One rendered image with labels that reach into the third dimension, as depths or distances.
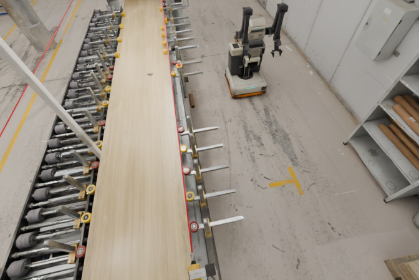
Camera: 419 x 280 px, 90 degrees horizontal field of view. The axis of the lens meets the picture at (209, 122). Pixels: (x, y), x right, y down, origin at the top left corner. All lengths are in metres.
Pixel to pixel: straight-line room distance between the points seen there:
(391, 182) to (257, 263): 1.93
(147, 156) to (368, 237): 2.61
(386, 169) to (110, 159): 3.34
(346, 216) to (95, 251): 2.67
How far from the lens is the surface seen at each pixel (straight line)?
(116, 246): 2.01
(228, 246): 2.75
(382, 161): 3.62
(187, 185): 2.29
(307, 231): 2.95
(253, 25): 3.10
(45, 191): 2.60
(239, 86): 3.68
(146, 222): 1.97
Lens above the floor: 2.73
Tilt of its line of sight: 52 degrees down
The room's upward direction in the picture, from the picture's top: 5 degrees counter-clockwise
